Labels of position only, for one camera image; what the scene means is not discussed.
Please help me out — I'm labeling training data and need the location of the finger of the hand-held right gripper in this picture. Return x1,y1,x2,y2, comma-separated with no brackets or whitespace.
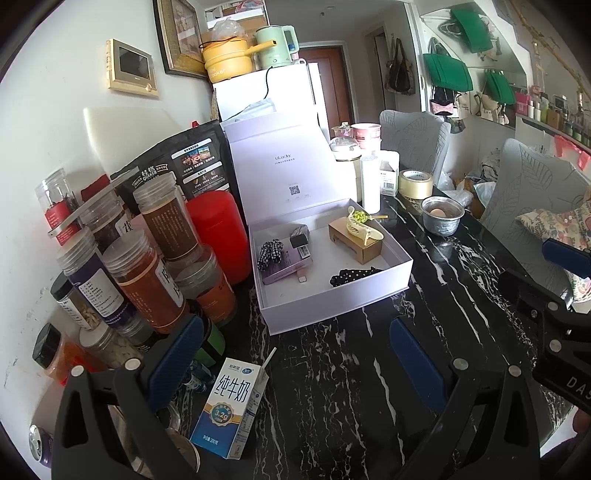
499,270,591,357
542,239,591,278

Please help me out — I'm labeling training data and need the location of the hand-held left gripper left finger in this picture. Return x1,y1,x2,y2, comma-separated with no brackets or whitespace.
51,314,206,480

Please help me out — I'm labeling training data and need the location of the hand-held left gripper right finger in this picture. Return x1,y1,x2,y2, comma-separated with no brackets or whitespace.
388,318,543,480

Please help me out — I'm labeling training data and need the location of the pale lavender gift box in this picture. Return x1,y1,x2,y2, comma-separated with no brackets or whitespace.
221,113,415,336

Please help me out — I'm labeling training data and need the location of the black polka dot scrunchie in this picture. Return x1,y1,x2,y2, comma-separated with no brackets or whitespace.
329,266,383,287

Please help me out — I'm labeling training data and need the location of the gold cardboard box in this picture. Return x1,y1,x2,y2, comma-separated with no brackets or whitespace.
328,217,384,265

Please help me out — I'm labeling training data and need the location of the small lavender box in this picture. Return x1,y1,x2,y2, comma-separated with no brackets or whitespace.
262,247,313,285

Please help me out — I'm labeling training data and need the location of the black white gingham scrunchie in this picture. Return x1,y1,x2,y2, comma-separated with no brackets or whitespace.
257,239,284,274

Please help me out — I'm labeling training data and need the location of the cream hair claw clip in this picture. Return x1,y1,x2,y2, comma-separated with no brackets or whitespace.
347,206,385,241

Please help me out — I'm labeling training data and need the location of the black printed box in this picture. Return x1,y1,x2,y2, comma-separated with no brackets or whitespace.
289,224,311,259

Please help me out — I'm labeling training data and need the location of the floral cushion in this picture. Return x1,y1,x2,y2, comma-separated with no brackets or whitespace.
516,187,591,304

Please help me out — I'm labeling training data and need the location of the dark jar green lid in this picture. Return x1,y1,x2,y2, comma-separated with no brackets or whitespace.
198,315,227,367

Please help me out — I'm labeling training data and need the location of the cluster of clear jars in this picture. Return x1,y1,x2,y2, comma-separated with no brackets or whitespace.
34,167,237,386

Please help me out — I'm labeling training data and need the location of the blue white milk carton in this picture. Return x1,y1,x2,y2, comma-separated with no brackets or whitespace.
189,357,269,461

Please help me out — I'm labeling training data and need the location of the grey patterned chair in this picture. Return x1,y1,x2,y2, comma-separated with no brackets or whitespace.
480,137,591,298
379,109,452,186

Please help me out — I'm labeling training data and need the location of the white plastic bag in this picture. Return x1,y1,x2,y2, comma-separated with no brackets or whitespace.
462,181,497,217

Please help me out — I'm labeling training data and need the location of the pink cloth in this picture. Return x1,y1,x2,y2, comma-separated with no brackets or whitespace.
554,135,591,169

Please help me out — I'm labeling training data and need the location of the red container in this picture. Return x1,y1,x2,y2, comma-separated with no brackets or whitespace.
186,190,252,285

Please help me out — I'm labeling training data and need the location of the metal bowl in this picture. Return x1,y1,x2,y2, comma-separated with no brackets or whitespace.
422,196,465,237

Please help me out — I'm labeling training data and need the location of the row of small bottles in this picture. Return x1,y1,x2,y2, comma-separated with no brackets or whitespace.
515,83,591,141

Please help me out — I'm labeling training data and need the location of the beige tape roll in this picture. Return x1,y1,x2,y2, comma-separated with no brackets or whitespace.
398,169,435,200

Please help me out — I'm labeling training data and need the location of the drink can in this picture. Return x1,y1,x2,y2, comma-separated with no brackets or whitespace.
28,424,55,468

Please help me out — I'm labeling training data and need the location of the grey metal strip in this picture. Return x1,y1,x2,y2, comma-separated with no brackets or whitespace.
46,178,132,246

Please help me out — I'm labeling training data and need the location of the green tote bag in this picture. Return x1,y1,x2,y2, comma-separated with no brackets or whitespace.
485,70,516,107
423,52,475,93
450,7,495,52

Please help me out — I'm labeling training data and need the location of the cream tote bag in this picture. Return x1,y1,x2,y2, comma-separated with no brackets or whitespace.
455,90,483,119

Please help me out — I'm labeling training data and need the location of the white bottle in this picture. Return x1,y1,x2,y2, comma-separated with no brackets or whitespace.
361,154,382,212

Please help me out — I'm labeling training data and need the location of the white and green box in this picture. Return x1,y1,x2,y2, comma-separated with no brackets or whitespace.
379,151,400,196

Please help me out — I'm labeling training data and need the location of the pink bow bag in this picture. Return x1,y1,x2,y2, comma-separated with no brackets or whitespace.
429,98,459,117

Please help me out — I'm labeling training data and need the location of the black food bag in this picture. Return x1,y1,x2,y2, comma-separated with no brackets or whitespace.
110,121,241,232

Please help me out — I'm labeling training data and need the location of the stack of pink bowls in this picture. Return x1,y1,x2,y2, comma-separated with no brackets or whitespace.
351,122,383,151

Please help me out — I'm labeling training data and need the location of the dark handbag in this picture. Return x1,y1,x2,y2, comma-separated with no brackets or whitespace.
386,38,419,96

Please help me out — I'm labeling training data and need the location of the white fridge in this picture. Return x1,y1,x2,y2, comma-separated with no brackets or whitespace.
213,62,332,139

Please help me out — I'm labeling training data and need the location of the brown door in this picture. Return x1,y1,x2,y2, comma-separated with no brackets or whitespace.
300,45,355,124

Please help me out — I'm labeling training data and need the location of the yellow pot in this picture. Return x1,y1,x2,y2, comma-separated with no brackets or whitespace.
199,37,278,85

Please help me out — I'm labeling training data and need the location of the framed picture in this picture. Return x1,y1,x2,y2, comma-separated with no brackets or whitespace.
152,0,214,78

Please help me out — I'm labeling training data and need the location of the green kettle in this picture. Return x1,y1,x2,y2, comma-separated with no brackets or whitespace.
255,24,299,71

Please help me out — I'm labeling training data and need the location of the clear plastic bag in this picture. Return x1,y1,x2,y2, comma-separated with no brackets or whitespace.
210,17,246,44

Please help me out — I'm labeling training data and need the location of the white wall shelf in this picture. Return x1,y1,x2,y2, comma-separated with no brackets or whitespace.
515,113,591,155

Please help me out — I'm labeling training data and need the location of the wall intercom panel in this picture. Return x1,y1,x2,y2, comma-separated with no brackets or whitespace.
106,38,159,97

